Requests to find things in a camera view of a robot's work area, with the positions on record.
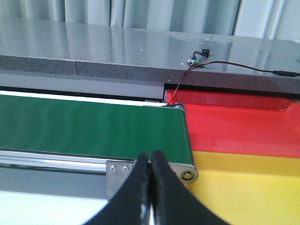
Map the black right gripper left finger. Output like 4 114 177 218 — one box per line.
85 153 150 225

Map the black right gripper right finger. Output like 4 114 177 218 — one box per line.
151 151 228 225

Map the yellow plastic tray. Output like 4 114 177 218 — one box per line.
188 151 300 225

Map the green conveyor belt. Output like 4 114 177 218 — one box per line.
0 95 194 165

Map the red plastic tray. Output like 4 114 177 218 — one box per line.
166 90 300 158

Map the small green circuit board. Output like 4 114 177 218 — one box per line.
187 59 204 68

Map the grey stone counter shelf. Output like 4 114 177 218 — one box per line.
0 18 300 94

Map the black sensor module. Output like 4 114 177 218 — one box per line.
192 49 210 60

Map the grey pleated curtain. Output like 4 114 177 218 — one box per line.
0 0 300 42

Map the red and black wire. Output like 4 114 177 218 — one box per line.
166 60 300 105

